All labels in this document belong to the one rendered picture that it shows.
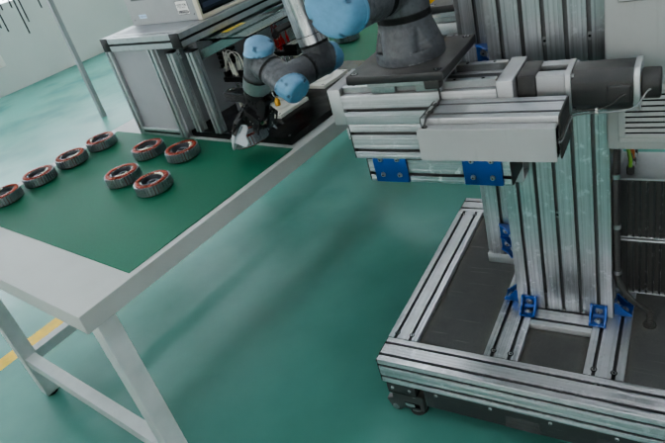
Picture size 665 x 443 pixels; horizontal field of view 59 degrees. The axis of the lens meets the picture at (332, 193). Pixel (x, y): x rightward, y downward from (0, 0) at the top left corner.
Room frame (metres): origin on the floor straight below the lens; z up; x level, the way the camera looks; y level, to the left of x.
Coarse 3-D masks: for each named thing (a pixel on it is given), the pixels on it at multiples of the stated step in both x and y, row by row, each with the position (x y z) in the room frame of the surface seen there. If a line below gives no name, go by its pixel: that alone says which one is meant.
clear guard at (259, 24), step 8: (248, 16) 2.07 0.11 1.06; (256, 16) 2.03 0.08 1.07; (264, 16) 1.99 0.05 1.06; (272, 16) 1.96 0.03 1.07; (280, 16) 1.92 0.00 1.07; (232, 24) 2.02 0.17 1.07; (248, 24) 1.94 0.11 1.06; (256, 24) 1.90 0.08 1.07; (264, 24) 1.87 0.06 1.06; (272, 24) 1.84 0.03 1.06; (280, 24) 1.85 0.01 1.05; (216, 32) 1.96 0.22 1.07; (232, 32) 1.89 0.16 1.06; (240, 32) 1.85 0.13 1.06; (248, 32) 1.82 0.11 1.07; (256, 32) 1.79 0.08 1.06; (264, 32) 1.80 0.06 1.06; (272, 32) 1.81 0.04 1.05; (288, 32) 1.84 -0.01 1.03; (200, 40) 1.92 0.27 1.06; (208, 40) 1.89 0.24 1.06; (272, 40) 1.78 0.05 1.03; (280, 40) 1.79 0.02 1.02; (288, 40) 1.80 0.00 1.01
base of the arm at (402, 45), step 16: (416, 16) 1.19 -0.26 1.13; (384, 32) 1.22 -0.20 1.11; (400, 32) 1.19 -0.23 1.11; (416, 32) 1.19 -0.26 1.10; (432, 32) 1.20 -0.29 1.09; (384, 48) 1.21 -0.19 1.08; (400, 48) 1.18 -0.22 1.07; (416, 48) 1.18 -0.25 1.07; (432, 48) 1.18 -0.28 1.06; (384, 64) 1.21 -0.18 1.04; (400, 64) 1.18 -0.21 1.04; (416, 64) 1.17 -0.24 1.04
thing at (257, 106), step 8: (248, 96) 1.50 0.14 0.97; (264, 96) 1.53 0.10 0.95; (272, 96) 1.51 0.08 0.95; (248, 104) 1.55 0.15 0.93; (256, 104) 1.53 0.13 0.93; (264, 104) 1.49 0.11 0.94; (240, 112) 1.55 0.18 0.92; (248, 112) 1.53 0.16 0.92; (256, 112) 1.53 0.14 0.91; (264, 112) 1.50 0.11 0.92; (272, 112) 1.56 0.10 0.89; (248, 120) 1.56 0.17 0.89; (256, 120) 1.51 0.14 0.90; (264, 120) 1.53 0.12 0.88; (272, 120) 1.54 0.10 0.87; (256, 128) 1.53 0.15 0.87; (264, 128) 1.54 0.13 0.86
